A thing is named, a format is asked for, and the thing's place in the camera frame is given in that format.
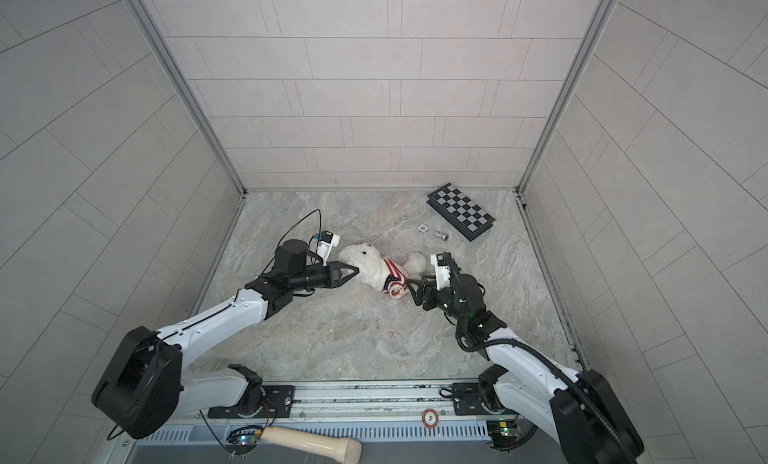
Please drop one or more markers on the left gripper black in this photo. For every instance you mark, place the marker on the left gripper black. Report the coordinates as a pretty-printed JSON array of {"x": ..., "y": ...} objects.
[{"x": 332, "y": 276}]

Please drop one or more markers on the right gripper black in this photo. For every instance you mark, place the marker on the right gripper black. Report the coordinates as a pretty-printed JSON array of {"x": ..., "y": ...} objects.
[{"x": 427, "y": 290}]

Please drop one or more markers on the red white striped sweater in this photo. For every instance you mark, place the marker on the red white striped sweater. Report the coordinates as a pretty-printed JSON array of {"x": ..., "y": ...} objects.
[{"x": 395, "y": 283}]

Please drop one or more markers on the white teddy bear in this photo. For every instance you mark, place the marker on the white teddy bear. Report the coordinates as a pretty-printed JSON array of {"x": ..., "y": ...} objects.
[{"x": 372, "y": 270}]

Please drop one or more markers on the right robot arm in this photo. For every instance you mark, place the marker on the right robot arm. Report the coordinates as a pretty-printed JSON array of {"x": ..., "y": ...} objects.
[{"x": 579, "y": 410}]

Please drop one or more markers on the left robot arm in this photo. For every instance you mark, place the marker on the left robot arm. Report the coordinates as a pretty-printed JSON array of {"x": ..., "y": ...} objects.
[{"x": 147, "y": 382}]

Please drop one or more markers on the black white checkerboard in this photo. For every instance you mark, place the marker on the black white checkerboard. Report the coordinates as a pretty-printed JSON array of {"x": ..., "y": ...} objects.
[{"x": 460, "y": 211}]

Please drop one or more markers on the round red white sticker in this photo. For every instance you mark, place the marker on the round red white sticker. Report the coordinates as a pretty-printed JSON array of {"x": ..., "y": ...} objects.
[{"x": 430, "y": 418}]

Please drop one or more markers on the right green circuit board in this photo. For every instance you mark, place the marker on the right green circuit board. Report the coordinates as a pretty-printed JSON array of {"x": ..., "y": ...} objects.
[{"x": 503, "y": 435}]

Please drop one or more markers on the green circuit board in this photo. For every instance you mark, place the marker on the green circuit board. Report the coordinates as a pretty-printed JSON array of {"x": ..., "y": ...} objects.
[
  {"x": 503, "y": 435},
  {"x": 243, "y": 440}
]

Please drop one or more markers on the left green circuit board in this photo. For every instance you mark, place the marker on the left green circuit board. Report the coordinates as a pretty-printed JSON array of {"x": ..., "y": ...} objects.
[{"x": 243, "y": 440}]

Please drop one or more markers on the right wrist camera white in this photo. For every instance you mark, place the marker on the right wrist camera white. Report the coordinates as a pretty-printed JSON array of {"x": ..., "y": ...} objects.
[{"x": 445, "y": 270}]

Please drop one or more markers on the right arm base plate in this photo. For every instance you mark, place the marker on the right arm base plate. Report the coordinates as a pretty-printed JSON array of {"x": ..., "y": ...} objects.
[{"x": 473, "y": 399}]

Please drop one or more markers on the aluminium front rail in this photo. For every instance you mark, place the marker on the aluminium front rail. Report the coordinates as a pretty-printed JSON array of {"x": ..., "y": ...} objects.
[{"x": 366, "y": 412}]

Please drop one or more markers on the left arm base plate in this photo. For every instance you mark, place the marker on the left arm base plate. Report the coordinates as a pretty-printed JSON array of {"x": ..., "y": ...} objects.
[{"x": 270, "y": 401}]

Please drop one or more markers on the beige wooden handle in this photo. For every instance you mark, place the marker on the beige wooden handle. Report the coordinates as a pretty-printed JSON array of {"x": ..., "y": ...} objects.
[{"x": 341, "y": 450}]

